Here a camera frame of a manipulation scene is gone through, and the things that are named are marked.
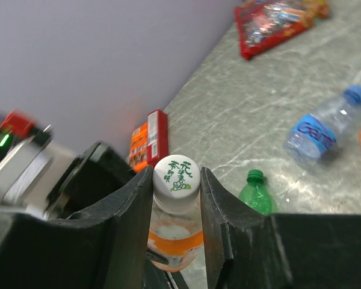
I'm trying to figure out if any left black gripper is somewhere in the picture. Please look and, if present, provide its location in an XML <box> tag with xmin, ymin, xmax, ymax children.
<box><xmin>46</xmin><ymin>141</ymin><xmax>136</xmax><ymax>220</ymax></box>

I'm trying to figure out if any red candy bag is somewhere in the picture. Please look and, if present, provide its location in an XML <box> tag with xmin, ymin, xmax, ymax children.
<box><xmin>233</xmin><ymin>1</ymin><xmax>330</xmax><ymax>60</ymax></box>

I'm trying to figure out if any clear blue water bottle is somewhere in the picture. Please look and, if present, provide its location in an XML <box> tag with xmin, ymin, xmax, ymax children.
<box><xmin>283</xmin><ymin>84</ymin><xmax>361</xmax><ymax>165</ymax></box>

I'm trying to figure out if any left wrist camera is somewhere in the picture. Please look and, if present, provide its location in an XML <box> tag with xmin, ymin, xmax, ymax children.
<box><xmin>0</xmin><ymin>110</ymin><xmax>53</xmax><ymax>206</ymax></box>

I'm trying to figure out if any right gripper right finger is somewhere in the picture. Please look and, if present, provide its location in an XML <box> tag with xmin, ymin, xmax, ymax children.
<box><xmin>200</xmin><ymin>168</ymin><xmax>361</xmax><ymax>288</ymax></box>

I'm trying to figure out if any green plastic bottle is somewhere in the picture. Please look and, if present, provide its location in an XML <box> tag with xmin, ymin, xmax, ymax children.
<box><xmin>239</xmin><ymin>169</ymin><xmax>277</xmax><ymax>216</ymax></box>

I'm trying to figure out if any white bottle cap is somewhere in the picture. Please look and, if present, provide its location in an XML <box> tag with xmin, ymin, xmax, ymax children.
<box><xmin>153</xmin><ymin>155</ymin><xmax>201</xmax><ymax>212</ymax></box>

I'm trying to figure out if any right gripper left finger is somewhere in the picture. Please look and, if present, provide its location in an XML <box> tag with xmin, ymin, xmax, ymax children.
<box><xmin>0</xmin><ymin>167</ymin><xmax>152</xmax><ymax>288</ymax></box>

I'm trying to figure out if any orange red battery pack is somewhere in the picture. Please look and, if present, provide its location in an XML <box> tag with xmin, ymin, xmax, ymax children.
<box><xmin>128</xmin><ymin>109</ymin><xmax>168</xmax><ymax>173</ymax></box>

